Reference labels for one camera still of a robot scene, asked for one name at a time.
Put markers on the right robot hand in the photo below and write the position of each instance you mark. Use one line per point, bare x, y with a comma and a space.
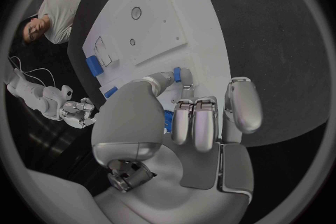
77, 113

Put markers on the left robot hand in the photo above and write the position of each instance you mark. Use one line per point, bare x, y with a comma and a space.
168, 186

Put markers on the blue peg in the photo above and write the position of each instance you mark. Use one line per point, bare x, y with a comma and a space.
177, 74

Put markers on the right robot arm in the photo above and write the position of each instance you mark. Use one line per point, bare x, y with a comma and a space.
34, 91

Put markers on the white task board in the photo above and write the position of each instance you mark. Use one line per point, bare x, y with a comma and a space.
154, 43

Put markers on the blue cylinder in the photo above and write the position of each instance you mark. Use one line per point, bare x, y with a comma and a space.
110, 92

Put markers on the blue block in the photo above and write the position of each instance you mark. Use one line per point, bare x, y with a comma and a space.
94, 65

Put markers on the blue gear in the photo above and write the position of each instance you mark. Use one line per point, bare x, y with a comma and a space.
168, 121

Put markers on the person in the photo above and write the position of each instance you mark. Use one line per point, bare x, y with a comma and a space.
49, 16

